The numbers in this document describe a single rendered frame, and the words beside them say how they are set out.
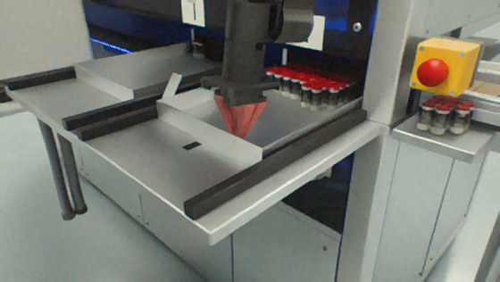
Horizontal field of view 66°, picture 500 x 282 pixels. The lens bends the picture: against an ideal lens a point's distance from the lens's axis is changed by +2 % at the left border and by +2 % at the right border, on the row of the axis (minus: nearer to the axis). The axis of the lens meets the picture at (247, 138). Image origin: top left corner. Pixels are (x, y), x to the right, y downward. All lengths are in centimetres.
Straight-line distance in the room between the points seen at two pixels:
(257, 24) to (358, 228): 50
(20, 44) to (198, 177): 90
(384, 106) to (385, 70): 6
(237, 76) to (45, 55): 92
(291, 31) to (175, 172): 26
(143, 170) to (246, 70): 20
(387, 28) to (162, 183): 43
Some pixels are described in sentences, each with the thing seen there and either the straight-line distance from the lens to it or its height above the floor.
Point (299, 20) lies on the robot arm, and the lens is 56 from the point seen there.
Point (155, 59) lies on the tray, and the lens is 110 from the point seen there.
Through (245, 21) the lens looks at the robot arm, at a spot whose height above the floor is 108.
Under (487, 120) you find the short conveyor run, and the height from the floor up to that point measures 89.
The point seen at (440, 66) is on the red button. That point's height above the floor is 101.
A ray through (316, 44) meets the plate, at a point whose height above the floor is 100.
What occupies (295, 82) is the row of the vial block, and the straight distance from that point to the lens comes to 78.
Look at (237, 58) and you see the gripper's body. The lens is 51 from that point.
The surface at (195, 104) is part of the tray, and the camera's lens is 76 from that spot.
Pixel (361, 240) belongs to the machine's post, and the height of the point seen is 61.
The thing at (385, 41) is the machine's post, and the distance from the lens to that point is 68.
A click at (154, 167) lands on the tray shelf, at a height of 88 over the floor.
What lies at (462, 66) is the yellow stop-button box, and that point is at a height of 101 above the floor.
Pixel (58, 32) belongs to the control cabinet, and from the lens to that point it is 136.
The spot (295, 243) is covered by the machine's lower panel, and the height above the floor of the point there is 50.
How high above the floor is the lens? 116
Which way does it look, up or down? 27 degrees down
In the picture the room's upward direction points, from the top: straight up
